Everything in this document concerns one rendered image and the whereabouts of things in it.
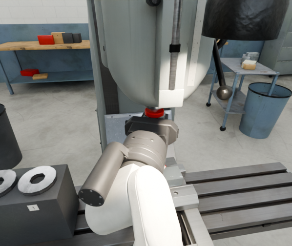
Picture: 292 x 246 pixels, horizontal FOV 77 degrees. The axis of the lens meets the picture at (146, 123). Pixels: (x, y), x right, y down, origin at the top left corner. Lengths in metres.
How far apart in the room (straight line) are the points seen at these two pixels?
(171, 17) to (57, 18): 4.50
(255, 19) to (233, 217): 0.62
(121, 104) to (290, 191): 0.75
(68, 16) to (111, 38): 4.37
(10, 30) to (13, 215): 4.65
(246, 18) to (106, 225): 0.28
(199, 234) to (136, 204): 0.37
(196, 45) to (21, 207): 0.52
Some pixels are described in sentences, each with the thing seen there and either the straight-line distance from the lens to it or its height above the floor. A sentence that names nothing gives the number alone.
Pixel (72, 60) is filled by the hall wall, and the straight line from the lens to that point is 4.80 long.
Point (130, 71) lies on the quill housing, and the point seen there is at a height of 1.39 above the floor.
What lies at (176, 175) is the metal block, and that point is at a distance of 0.59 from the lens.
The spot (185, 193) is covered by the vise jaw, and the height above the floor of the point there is 1.01.
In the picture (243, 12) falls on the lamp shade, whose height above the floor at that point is 1.47.
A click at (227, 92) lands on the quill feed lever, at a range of 0.38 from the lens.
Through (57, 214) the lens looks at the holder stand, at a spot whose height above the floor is 1.03.
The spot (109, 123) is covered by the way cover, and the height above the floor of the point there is 1.03.
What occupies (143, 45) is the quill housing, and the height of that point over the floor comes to 1.43.
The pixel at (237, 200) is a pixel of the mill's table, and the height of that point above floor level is 0.90.
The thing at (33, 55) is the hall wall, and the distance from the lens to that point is 5.01.
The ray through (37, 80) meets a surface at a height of 0.23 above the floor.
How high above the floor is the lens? 1.48
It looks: 32 degrees down
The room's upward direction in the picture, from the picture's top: straight up
